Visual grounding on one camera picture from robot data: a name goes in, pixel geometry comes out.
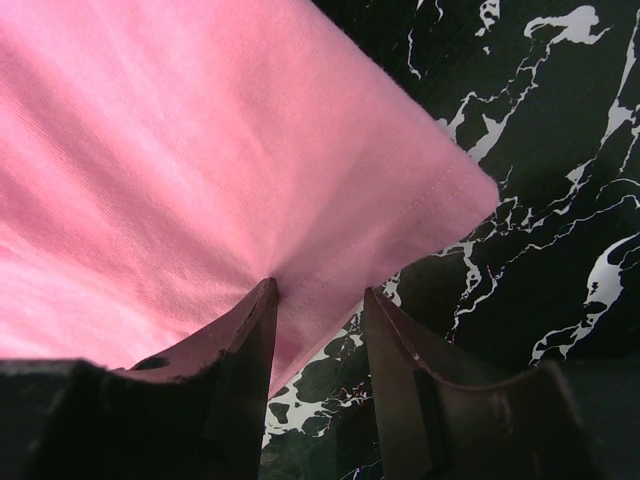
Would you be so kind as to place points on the pink t-shirt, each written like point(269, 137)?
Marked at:
point(160, 158)

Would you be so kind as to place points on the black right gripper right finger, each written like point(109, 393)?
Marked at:
point(442, 413)

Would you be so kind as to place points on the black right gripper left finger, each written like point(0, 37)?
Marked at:
point(193, 411)

